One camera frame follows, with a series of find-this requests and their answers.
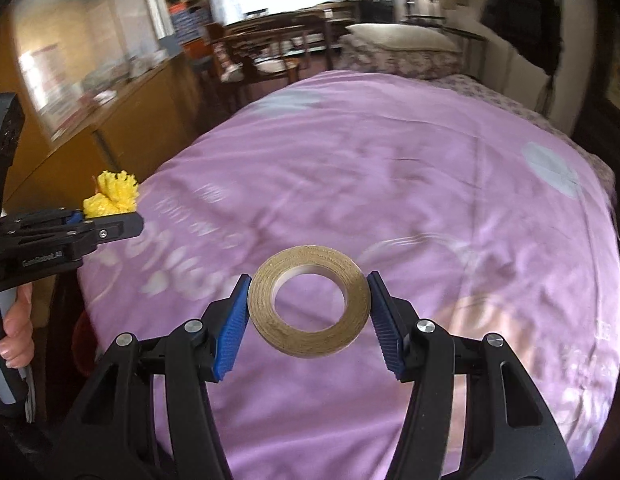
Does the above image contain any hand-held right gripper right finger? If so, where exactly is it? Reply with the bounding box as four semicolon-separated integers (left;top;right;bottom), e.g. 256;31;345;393
366;271;576;480

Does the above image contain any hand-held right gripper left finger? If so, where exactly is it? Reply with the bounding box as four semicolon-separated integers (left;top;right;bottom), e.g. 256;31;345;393
50;274;253;480

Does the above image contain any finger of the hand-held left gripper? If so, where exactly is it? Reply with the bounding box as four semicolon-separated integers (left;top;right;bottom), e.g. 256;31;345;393
10;206;85;228
54;211;144;256

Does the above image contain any yellow paper pom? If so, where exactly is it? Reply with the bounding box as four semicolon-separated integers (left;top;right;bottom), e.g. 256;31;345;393
83;170;140;220

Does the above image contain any brown tape roll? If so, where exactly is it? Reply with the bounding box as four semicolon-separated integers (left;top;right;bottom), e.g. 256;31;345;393
247;244;371;358

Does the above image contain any person's left hand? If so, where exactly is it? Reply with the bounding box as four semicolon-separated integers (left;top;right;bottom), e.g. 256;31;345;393
0;285;34;368

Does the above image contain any wooden cabinet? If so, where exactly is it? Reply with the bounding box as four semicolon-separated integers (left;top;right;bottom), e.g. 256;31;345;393
0;50;205;281

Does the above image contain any pink printed blanket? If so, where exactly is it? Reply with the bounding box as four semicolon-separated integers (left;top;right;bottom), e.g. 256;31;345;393
77;70;620;480

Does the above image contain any glass panel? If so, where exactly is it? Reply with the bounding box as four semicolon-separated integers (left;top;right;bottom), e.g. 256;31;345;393
10;0;163;141

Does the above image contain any shelf with boxes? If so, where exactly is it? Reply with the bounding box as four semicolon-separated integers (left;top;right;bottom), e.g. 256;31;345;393
157;0;213;46

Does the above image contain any floral bed sheet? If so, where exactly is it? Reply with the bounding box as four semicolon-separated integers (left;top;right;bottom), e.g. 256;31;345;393
430;74;616;201

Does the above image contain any dark wooden desk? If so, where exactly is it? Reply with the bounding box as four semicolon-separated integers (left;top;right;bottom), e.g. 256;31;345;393
225;2;361;68

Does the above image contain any white pillow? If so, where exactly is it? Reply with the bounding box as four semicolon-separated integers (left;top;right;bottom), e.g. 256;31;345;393
346;22;463;53

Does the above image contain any black jacket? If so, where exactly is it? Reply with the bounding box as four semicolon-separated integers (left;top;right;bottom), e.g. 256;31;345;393
480;0;563;73

